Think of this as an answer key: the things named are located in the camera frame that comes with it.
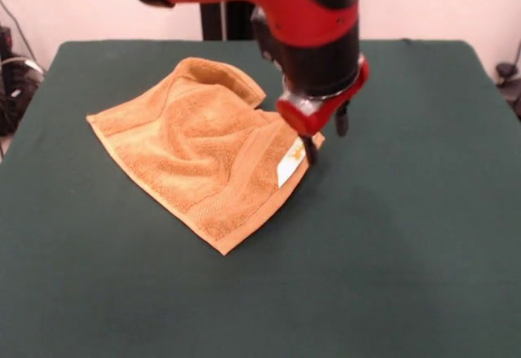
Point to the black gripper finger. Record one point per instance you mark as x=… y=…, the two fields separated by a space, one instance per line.
x=310 y=150
x=342 y=122

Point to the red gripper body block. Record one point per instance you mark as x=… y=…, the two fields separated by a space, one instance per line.
x=317 y=118

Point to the tan terry towel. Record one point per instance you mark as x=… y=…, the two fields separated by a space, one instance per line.
x=203 y=162

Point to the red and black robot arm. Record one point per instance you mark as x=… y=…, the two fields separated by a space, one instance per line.
x=285 y=4

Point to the black stand foot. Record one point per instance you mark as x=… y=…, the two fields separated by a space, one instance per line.
x=509 y=77

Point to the dark green table cloth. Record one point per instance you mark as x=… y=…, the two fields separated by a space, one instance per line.
x=163 y=313

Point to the black power device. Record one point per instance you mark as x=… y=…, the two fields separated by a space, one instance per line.
x=5 y=38

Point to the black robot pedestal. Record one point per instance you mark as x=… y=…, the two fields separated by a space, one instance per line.
x=211 y=20

